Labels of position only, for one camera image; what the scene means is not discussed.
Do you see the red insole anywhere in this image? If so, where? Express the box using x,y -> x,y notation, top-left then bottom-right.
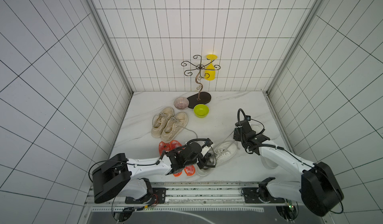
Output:
158,141 -> 183,177
170,140 -> 195,177

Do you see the ornate metal cup stand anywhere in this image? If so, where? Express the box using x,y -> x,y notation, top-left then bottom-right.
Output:
181,55 -> 221,109

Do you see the white sneaker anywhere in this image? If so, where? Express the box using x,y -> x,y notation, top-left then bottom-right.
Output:
261,156 -> 278,170
196,134 -> 239,177

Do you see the aluminium mounting rail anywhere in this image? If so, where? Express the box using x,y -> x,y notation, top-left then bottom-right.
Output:
86,182 -> 327,208

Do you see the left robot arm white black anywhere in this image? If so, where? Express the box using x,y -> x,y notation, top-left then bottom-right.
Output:
88,138 -> 215,204

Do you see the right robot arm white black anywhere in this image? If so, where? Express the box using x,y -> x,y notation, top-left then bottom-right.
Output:
233,108 -> 344,217

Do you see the yellow plastic goblet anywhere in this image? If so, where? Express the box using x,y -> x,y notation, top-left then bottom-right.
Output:
204,54 -> 217,81

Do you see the beige lace sneaker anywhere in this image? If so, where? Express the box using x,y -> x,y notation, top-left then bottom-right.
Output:
151,106 -> 175,138
160,112 -> 189,143

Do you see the pink glass bowl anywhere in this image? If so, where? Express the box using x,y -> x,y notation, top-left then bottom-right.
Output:
174,97 -> 189,110

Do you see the green plastic bowl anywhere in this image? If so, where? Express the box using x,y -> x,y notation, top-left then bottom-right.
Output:
193,104 -> 209,118

